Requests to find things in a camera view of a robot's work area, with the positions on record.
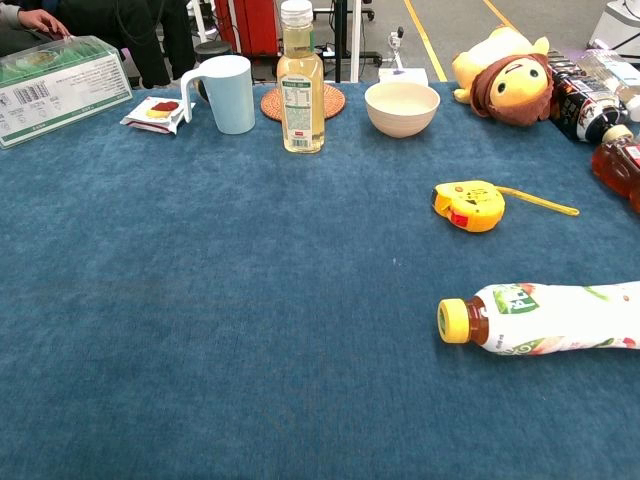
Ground yellow plush doll brown hood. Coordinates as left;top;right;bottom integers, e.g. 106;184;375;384
451;26;556;126

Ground glass jar black lid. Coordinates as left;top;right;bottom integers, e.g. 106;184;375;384
194;40;234;102

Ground white frame post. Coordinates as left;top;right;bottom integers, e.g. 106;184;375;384
349;0;362;84

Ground clear box green tea bags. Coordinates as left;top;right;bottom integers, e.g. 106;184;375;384
0;35;134;150

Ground yellow tape measure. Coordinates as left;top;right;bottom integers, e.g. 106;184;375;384
431;180;581;234

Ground dark cola bottle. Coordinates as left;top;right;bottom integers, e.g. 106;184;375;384
547;49;634;144

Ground small white clamp device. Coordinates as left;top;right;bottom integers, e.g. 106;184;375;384
388;25;405;69

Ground cream bowl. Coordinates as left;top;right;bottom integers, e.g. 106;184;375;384
364;81;442;139

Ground pale yellow drink bottle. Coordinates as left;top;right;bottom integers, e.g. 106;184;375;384
276;0;326;155

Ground white machine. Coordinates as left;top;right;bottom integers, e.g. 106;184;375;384
587;0;640;56

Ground small white purple box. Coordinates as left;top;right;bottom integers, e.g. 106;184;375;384
378;67;429;86

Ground red cabinet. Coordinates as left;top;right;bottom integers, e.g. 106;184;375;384
214;0;281;57

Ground white snack packet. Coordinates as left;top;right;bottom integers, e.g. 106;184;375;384
120;96;196;135

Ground round woven coaster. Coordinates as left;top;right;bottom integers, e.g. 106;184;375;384
260;83;347;123

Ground blue table mat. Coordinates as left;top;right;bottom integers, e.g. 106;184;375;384
0;82;640;480

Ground tea bottle with yellow cap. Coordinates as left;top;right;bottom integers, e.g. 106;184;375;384
437;282;640;357

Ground amber squeeze bottle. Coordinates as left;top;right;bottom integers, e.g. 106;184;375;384
591;124;640;215

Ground light blue mug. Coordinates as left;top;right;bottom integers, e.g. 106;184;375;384
180;54;257;136

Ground seated person in black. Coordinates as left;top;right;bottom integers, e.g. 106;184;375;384
0;0;197;90

